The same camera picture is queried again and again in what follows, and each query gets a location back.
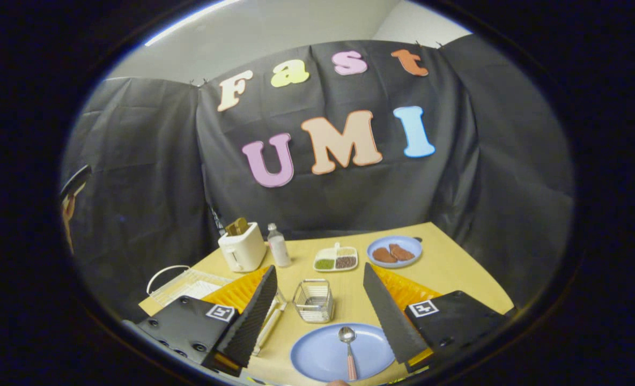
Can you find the brown patty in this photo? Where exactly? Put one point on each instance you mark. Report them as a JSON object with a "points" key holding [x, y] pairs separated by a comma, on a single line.
{"points": [[384, 255], [401, 252]]}

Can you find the toast slice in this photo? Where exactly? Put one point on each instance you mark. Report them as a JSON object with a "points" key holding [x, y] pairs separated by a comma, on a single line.
{"points": [[237, 226]]}

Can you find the white divided tray with beans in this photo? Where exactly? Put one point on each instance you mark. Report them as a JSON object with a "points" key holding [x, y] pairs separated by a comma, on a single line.
{"points": [[335, 259]]}

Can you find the white toaster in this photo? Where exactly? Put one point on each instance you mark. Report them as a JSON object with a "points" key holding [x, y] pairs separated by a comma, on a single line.
{"points": [[242, 249]]}

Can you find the clear plastic bottle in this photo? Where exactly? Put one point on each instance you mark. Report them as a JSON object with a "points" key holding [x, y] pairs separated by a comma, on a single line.
{"points": [[279, 249]]}

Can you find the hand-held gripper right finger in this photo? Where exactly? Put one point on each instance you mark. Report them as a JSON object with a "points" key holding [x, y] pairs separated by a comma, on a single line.
{"points": [[387, 316]]}

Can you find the white peg dish rack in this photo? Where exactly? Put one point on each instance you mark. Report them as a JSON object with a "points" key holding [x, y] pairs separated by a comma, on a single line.
{"points": [[269, 324]]}

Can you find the blue plate with patties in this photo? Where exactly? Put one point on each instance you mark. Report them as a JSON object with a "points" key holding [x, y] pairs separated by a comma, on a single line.
{"points": [[411, 245]]}

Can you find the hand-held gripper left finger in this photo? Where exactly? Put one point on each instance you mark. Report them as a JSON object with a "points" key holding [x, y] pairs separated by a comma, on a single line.
{"points": [[253, 316]]}

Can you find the black backdrop cloth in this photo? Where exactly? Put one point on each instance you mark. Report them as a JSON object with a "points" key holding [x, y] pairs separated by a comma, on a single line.
{"points": [[344, 198]]}

